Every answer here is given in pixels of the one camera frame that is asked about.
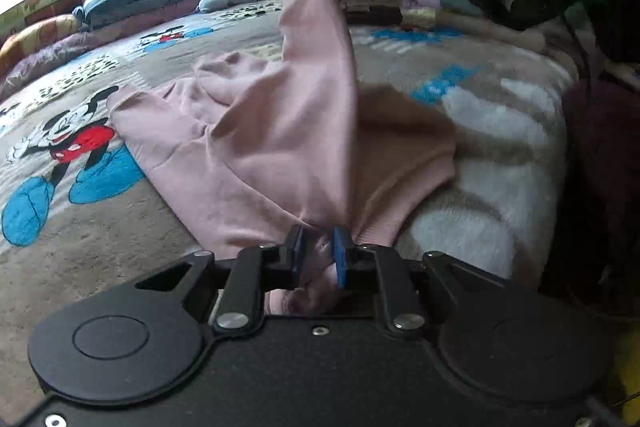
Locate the pink sweatshirt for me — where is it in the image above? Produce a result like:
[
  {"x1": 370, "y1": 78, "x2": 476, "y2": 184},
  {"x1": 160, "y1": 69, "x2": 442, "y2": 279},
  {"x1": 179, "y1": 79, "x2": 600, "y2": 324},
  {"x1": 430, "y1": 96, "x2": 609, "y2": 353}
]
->
[{"x1": 107, "y1": 0, "x2": 456, "y2": 314}]

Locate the Mickey Mouse bed blanket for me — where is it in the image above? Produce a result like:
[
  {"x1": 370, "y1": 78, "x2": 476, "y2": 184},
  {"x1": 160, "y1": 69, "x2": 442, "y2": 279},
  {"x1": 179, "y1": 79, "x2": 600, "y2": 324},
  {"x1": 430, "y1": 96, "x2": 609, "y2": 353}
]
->
[{"x1": 1, "y1": 0, "x2": 576, "y2": 421}]

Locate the purple floral quilt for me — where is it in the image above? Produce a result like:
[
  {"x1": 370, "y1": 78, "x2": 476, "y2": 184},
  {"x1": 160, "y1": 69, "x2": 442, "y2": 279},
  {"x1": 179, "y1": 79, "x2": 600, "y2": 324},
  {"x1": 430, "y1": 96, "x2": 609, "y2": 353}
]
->
[{"x1": 1, "y1": 0, "x2": 201, "y2": 102}]

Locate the yellow patterned pillow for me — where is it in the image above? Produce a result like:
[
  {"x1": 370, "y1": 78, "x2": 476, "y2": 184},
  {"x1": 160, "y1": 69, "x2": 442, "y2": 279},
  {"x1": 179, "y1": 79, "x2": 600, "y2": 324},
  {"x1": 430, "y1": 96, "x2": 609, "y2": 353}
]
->
[{"x1": 0, "y1": 14, "x2": 80, "y2": 76}]

